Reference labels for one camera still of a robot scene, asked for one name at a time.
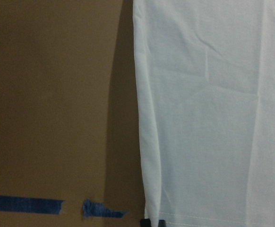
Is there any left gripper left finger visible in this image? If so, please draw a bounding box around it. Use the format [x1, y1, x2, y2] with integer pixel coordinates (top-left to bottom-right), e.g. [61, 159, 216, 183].
[140, 218, 151, 227]

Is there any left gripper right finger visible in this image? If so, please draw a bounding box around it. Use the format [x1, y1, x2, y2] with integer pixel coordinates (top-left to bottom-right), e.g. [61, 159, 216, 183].
[158, 219, 166, 227]

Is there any light blue t-shirt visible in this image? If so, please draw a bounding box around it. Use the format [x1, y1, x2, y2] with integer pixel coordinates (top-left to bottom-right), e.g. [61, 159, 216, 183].
[133, 0, 275, 227]

